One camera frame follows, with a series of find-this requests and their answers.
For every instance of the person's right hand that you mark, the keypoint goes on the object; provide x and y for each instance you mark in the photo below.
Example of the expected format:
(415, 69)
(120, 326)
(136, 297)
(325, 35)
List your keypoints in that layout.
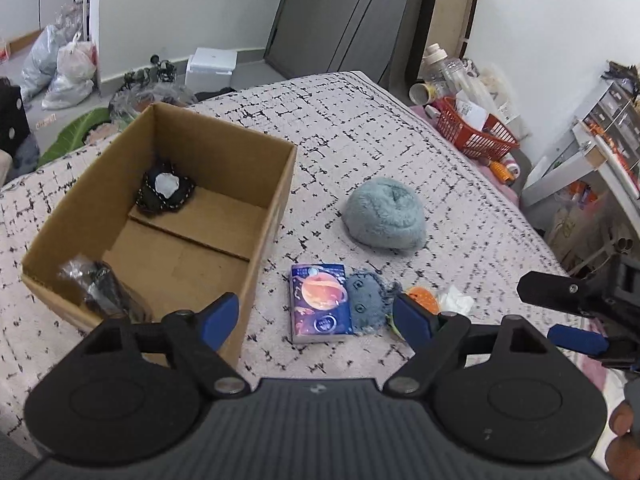
(623, 455)

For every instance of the black beaded scrunchie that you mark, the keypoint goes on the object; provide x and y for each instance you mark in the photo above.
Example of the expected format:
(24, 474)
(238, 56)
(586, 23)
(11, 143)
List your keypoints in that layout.
(163, 189)

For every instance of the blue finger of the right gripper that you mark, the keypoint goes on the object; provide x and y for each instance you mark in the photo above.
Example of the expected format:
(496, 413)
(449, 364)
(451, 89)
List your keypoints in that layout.
(581, 341)
(560, 293)

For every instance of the clear crumpled plastic bag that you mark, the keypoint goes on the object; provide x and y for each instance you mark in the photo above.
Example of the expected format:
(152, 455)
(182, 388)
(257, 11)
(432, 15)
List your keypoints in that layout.
(131, 101)

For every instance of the black item in plastic bag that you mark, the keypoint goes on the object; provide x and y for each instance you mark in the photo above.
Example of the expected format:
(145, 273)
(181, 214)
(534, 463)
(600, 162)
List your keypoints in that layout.
(104, 292)

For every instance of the orange burger toy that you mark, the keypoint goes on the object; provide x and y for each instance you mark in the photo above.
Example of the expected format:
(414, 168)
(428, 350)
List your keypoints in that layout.
(424, 298)

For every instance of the planet print tissue pack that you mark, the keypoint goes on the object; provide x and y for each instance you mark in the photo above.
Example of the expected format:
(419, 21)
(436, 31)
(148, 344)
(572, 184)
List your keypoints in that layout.
(319, 301)

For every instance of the clear plastic bottle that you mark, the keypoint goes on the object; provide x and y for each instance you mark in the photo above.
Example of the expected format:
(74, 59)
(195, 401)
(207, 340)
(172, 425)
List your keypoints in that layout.
(444, 75)

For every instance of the white foam box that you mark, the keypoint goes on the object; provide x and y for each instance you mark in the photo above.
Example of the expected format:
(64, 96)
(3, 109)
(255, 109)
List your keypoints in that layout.
(210, 70)

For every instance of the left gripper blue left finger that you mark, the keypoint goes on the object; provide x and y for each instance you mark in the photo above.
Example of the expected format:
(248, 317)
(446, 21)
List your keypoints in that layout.
(195, 339)

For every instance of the green leaf cartoon rug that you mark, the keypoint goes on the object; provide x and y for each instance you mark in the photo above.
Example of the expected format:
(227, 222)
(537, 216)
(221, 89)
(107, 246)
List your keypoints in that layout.
(90, 128)

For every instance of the brown cardboard box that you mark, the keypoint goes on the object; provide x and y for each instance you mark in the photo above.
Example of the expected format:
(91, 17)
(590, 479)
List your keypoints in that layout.
(178, 260)

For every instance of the dark grey door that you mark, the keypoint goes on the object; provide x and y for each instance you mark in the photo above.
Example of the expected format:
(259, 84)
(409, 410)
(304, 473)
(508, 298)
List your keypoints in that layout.
(311, 37)

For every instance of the white plastic shopping bag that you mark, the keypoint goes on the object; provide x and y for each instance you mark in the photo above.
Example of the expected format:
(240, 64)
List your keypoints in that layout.
(73, 79)

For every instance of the grey garbage bag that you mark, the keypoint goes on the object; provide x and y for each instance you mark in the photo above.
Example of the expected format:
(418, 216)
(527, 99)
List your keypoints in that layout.
(40, 64)

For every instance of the small blue plush toy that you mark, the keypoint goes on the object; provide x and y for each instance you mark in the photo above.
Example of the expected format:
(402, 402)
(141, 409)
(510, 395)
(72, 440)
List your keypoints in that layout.
(370, 301)

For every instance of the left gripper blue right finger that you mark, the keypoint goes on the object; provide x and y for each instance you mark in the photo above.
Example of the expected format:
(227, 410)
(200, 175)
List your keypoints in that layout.
(437, 342)

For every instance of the red plastic basket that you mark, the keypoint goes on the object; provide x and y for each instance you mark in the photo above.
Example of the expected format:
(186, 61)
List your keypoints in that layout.
(492, 140)

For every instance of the brown framed board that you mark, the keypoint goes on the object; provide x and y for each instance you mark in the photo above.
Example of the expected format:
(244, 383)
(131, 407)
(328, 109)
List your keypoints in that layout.
(445, 22)

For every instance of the blue fluffy plush ball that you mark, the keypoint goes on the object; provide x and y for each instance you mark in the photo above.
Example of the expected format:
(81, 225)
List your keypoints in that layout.
(385, 214)

